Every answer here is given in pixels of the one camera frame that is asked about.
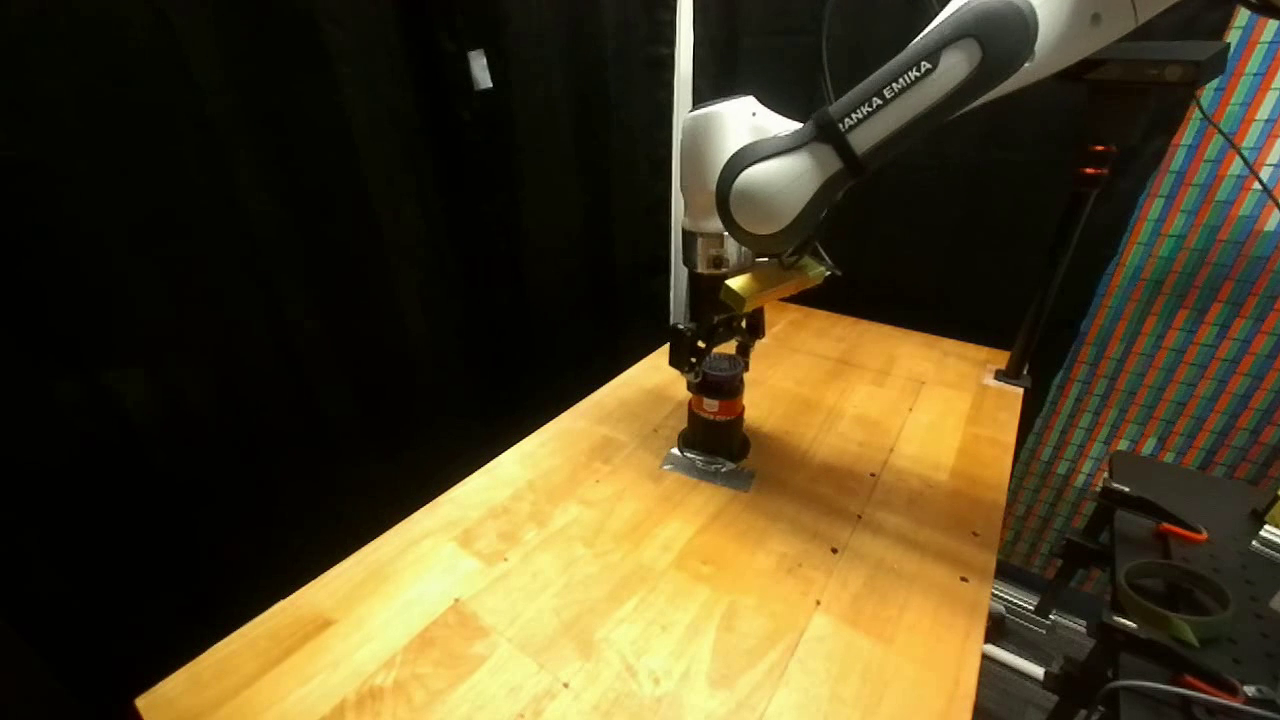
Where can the dark glass jar white lid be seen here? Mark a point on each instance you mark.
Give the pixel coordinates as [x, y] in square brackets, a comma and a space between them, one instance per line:
[719, 410]

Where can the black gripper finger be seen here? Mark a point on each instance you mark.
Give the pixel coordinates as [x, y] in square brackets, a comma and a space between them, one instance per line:
[685, 350]
[750, 328]

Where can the black tripod stand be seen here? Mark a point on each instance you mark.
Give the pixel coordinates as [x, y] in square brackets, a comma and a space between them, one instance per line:
[1067, 266]

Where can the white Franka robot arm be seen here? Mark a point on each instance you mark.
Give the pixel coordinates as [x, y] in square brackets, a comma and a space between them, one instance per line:
[852, 112]

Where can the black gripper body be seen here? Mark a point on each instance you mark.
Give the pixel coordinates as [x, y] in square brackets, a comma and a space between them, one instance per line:
[719, 302]

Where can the small white tag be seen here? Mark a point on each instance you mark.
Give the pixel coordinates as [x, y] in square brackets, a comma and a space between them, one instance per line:
[478, 69]

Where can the colourful striped cloth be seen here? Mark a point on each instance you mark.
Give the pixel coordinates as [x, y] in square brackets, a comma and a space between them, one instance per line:
[1172, 362]

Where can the white vertical pole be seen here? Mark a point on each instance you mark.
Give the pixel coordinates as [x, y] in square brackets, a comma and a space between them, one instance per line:
[679, 82]

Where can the aluminium rail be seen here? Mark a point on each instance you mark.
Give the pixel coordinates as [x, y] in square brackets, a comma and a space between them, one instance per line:
[1027, 641]

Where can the black mounting platform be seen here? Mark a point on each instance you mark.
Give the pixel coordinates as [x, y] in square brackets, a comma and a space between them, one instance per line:
[1191, 498]

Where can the black curtain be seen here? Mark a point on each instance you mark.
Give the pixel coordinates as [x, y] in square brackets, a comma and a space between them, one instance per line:
[332, 266]

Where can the orange black clamp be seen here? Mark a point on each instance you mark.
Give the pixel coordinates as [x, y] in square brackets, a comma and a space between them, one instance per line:
[1177, 530]

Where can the pale masking tape roll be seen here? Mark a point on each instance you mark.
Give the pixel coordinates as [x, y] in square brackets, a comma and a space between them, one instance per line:
[1172, 596]

